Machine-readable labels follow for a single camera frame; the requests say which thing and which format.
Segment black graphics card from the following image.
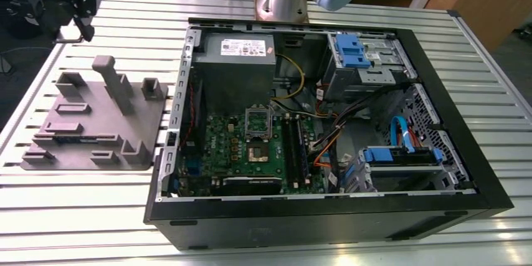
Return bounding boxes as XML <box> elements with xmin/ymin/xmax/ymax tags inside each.
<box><xmin>211</xmin><ymin>174</ymin><xmax>284</xmax><ymax>197</ymax></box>

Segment metal drive cage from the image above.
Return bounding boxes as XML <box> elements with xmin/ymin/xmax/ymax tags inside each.
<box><xmin>323</xmin><ymin>31</ymin><xmax>419</xmax><ymax>101</ymax></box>

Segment thin metal locking lever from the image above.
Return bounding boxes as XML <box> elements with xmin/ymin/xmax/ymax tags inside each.
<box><xmin>268</xmin><ymin>101</ymin><xmax>277</xmax><ymax>140</ymax></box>

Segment thin red wire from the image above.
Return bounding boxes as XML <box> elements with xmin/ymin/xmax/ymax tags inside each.
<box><xmin>187</xmin><ymin>87</ymin><xmax>200</xmax><ymax>147</ymax></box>

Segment light blue wire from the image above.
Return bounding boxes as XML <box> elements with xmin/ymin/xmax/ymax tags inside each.
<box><xmin>389</xmin><ymin>115</ymin><xmax>417</xmax><ymax>154</ymax></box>

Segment yellow wire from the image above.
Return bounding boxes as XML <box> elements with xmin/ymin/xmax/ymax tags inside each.
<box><xmin>272</xmin><ymin>53</ymin><xmax>307</xmax><ymax>102</ymax></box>

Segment blue plastic rails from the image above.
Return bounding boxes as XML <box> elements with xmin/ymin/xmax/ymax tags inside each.
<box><xmin>339</xmin><ymin>153</ymin><xmax>363</xmax><ymax>194</ymax></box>

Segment grey power supply unit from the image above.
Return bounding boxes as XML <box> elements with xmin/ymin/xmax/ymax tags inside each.
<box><xmin>193</xmin><ymin>32</ymin><xmax>277</xmax><ymax>116</ymax></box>

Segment grey parts rack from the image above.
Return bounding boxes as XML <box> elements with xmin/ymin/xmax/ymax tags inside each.
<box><xmin>19</xmin><ymin>55</ymin><xmax>171</xmax><ymax>172</ymax></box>

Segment metal disk bay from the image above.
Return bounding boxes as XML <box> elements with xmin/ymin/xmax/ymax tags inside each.
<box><xmin>368</xmin><ymin>166</ymin><xmax>471</xmax><ymax>192</ymax></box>

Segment blue plastic drive carrier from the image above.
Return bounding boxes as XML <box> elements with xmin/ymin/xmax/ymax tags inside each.
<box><xmin>335</xmin><ymin>33</ymin><xmax>373</xmax><ymax>70</ymax></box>

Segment black PC case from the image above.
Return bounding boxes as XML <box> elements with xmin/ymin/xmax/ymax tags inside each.
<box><xmin>143</xmin><ymin>16</ymin><xmax>516</xmax><ymax>251</ymax></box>

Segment hard disk in blue carrier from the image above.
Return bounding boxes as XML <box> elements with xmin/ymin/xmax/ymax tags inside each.
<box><xmin>359</xmin><ymin>146</ymin><xmax>445</xmax><ymax>167</ymax></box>

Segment orange wire bundle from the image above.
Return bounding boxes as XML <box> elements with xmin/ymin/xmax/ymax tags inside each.
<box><xmin>312</xmin><ymin>149</ymin><xmax>336</xmax><ymax>169</ymax></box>

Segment black cable bundle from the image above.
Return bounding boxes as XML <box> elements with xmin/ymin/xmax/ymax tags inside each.
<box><xmin>311</xmin><ymin>87</ymin><xmax>407</xmax><ymax>151</ymax></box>

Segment black RAM slot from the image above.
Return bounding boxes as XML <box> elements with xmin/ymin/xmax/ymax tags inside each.
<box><xmin>283</xmin><ymin>115</ymin><xmax>299</xmax><ymax>188</ymax></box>
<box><xmin>293</xmin><ymin>115</ymin><xmax>309</xmax><ymax>186</ymax></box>
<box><xmin>288</xmin><ymin>115</ymin><xmax>304</xmax><ymax>188</ymax></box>
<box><xmin>299</xmin><ymin>115</ymin><xmax>315</xmax><ymax>186</ymax></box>

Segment thin multicolour wire bundle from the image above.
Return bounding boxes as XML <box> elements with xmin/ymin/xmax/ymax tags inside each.
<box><xmin>272</xmin><ymin>99</ymin><xmax>336</xmax><ymax>120</ymax></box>

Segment RAM stick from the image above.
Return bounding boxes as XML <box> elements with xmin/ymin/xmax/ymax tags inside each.
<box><xmin>52</xmin><ymin>136</ymin><xmax>104</xmax><ymax>145</ymax></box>

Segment CPU socket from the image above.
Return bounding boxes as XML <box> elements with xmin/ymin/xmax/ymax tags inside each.
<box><xmin>245</xmin><ymin>140</ymin><xmax>277</xmax><ymax>164</ymax></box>

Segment blue board connector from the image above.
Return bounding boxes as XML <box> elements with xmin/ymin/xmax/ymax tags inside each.
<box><xmin>185</xmin><ymin>157</ymin><xmax>201</xmax><ymax>177</ymax></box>

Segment green motherboard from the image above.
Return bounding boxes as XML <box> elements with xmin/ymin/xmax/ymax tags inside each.
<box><xmin>173</xmin><ymin>113</ymin><xmax>329</xmax><ymax>197</ymax></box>

